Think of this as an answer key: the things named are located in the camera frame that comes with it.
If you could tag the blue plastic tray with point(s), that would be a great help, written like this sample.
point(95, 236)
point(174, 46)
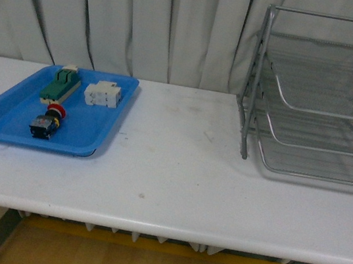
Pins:
point(85, 127)

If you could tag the white curtain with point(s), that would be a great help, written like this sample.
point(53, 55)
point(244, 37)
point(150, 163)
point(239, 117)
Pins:
point(205, 44)

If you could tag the green knife switch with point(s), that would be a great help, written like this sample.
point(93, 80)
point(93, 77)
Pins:
point(64, 83)

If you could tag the red emergency stop button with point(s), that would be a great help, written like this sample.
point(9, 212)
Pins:
point(44, 126)

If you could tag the silver mesh three-tier rack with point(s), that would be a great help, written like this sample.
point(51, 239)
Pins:
point(297, 99)

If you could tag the white circuit breaker block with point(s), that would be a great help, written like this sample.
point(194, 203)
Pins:
point(103, 93)

